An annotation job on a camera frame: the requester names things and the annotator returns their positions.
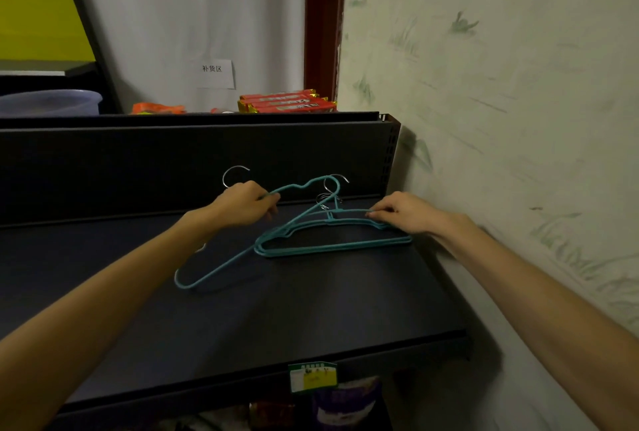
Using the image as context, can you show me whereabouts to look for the person's left hand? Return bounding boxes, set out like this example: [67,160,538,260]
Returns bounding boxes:
[199,180,282,233]

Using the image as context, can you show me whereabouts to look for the person's right hand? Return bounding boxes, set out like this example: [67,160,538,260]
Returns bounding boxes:
[366,190,464,238]

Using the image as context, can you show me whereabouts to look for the teal wire clothes hanger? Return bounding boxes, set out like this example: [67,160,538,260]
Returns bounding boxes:
[174,165,342,291]

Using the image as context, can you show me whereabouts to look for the pile of teal hangers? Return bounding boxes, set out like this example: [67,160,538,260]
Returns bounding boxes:
[254,173,413,259]

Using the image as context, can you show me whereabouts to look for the person's left forearm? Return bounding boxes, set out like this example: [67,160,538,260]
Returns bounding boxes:
[0,208,216,431]

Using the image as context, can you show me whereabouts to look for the person's right forearm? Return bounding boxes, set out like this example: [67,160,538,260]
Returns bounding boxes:
[442,213,639,431]

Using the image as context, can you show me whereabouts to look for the dark metal shelf board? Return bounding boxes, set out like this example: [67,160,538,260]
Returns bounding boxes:
[0,195,474,431]

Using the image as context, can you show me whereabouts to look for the red snack packet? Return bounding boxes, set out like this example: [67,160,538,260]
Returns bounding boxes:
[239,89,319,101]
[237,98,338,114]

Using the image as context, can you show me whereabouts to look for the dark perforated shelf back panel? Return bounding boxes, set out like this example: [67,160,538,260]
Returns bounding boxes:
[0,112,402,228]

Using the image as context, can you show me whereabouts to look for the white paper sign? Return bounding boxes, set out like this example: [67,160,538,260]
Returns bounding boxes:
[196,59,236,90]

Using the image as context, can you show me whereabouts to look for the orange snack packet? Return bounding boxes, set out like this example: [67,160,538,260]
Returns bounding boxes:
[131,102,187,116]

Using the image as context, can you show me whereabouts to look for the green yellow price tag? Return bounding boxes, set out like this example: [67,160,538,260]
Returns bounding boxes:
[288,361,338,394]

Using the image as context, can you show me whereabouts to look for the purple snack bag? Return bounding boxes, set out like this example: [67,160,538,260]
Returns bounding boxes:
[312,377,384,431]

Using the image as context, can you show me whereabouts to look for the red brown snack bag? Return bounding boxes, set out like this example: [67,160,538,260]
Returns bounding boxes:
[249,400,298,431]

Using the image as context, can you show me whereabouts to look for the blue plastic basin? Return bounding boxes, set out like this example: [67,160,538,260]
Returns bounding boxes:
[0,90,104,118]

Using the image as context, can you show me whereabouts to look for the dark red door frame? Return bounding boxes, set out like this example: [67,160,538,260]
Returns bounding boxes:
[304,0,349,103]

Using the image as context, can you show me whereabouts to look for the black slanted post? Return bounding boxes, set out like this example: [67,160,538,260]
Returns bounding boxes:
[53,0,124,115]

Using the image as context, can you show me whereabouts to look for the yellow wall panel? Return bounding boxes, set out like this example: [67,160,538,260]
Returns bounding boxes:
[0,0,97,63]

